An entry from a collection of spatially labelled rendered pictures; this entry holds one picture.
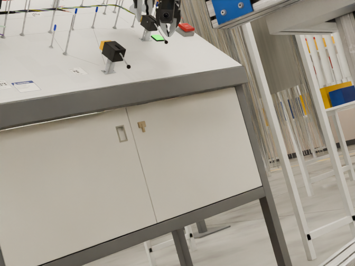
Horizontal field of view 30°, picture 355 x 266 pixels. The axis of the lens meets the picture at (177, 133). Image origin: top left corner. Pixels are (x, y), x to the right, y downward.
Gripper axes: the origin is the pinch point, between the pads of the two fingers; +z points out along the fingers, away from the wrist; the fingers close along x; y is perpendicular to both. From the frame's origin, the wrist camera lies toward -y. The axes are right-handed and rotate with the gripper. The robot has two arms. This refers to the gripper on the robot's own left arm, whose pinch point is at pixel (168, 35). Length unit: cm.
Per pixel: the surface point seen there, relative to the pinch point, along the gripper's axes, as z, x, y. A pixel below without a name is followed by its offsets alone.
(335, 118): 251, -108, 251
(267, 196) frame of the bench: 53, -42, -25
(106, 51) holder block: -10.5, 16.2, -27.1
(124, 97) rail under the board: -0.8, 8.7, -37.6
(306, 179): 265, -85, 187
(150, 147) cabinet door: 16.7, -0.1, -41.7
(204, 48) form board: 15.3, -12.1, 14.3
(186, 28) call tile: 11.4, -4.0, 21.4
